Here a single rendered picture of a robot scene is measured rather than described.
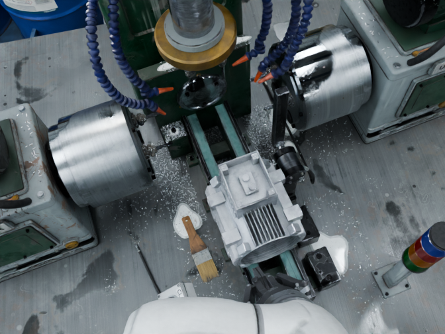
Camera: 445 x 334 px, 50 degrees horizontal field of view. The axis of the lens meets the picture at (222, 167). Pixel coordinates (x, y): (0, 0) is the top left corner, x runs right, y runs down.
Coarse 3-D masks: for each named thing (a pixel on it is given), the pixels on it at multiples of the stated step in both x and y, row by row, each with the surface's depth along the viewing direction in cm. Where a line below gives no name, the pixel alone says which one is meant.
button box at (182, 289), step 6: (180, 282) 105; (186, 282) 107; (168, 288) 106; (174, 288) 105; (180, 288) 104; (186, 288) 106; (192, 288) 107; (162, 294) 106; (168, 294) 106; (174, 294) 105; (180, 294) 104; (186, 294) 104; (192, 294) 106
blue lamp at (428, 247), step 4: (428, 232) 93; (424, 236) 95; (428, 236) 92; (424, 240) 94; (428, 240) 93; (424, 244) 95; (428, 244) 93; (424, 248) 95; (428, 248) 94; (432, 248) 92; (436, 248) 91; (428, 252) 95; (432, 252) 94; (436, 252) 93; (440, 252) 92; (444, 252) 92; (436, 256) 95; (440, 256) 94
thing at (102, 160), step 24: (72, 120) 116; (96, 120) 114; (120, 120) 114; (144, 120) 125; (72, 144) 112; (96, 144) 112; (120, 144) 113; (144, 144) 121; (72, 168) 112; (96, 168) 113; (120, 168) 114; (144, 168) 116; (72, 192) 115; (96, 192) 116; (120, 192) 119
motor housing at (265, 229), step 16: (208, 192) 117; (224, 192) 114; (224, 208) 113; (272, 208) 110; (224, 224) 111; (240, 224) 110; (256, 224) 108; (272, 224) 107; (288, 224) 110; (240, 240) 109; (256, 240) 107; (272, 240) 106; (288, 240) 118; (240, 256) 109; (256, 256) 120; (272, 256) 120
